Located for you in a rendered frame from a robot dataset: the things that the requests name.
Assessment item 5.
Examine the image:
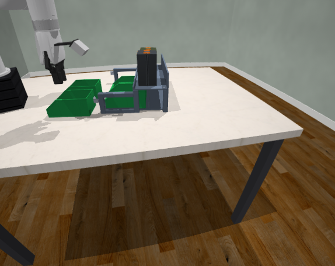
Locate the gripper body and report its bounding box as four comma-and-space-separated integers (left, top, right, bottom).
34, 29, 65, 65

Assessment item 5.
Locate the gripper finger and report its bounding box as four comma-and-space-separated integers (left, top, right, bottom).
58, 59, 67, 81
44, 51, 63, 85

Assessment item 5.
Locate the black case with orange latches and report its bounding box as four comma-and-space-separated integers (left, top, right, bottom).
137, 50, 157, 86

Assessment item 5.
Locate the grey shelf rack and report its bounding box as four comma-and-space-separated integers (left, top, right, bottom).
93, 54, 169, 114

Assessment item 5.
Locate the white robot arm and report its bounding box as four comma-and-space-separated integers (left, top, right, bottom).
0, 0, 89, 77

